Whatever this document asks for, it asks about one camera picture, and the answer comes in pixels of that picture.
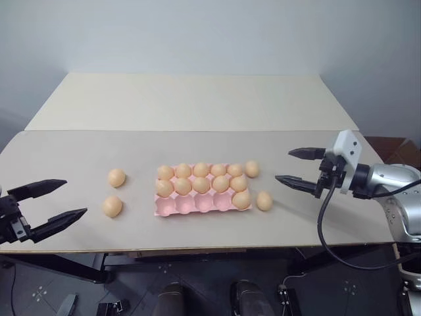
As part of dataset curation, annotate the grey floor bracket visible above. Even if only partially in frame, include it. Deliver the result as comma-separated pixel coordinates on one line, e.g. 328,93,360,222
55,293,79,316

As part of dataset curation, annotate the black floor clamp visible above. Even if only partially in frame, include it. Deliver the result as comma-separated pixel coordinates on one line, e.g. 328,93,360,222
96,299,130,316

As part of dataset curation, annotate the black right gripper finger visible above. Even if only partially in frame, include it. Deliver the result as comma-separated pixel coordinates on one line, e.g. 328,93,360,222
274,174,319,198
287,147,328,162

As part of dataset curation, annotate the black table frame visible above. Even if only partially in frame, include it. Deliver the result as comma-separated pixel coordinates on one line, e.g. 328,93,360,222
0,246,401,286

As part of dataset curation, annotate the thin floor cable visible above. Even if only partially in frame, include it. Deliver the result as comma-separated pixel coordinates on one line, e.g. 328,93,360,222
276,274,307,316

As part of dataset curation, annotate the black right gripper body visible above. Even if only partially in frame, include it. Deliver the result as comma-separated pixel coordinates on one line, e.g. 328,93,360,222
314,151,349,199

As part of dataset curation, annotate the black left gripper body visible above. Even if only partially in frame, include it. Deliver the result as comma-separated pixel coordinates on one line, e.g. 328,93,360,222
0,194,34,246

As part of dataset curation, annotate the black rounded shape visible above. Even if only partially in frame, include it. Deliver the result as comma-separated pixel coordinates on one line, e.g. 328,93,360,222
229,279,264,316

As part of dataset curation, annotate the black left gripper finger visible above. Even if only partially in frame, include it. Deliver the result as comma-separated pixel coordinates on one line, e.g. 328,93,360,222
30,207,88,244
7,178,68,203

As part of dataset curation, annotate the pink egg tray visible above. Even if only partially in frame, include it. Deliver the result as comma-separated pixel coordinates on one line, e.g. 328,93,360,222
153,162,254,219

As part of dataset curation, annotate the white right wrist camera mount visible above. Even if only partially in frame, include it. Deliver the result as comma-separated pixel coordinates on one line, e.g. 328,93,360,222
324,129,363,196

